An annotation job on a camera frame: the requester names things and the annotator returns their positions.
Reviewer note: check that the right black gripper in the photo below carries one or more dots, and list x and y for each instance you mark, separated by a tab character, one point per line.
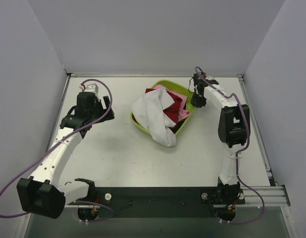
198	100

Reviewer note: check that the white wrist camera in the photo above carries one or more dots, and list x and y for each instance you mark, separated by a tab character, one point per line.
211	80
92	88

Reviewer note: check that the black t shirt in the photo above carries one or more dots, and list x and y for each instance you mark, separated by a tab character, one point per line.
177	127

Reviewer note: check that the white t shirt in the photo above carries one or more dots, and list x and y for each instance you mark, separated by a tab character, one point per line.
158	132

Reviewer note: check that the aluminium front rail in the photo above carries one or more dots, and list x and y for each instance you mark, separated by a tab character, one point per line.
273	196

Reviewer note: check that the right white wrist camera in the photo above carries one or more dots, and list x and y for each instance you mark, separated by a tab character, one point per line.
211	80

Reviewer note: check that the red t shirt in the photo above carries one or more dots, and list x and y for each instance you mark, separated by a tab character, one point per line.
165	107

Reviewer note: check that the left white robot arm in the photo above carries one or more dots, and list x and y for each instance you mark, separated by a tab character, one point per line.
41	193

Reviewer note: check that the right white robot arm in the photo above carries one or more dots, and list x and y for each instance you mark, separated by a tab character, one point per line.
233	130

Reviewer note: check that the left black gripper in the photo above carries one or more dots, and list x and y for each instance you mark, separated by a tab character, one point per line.
103	109

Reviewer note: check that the pink t shirt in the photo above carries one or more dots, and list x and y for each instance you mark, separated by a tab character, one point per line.
177	111

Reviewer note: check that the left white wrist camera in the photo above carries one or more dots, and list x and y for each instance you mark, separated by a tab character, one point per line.
92	88

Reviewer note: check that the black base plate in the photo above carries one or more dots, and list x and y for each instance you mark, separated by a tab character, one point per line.
161	202

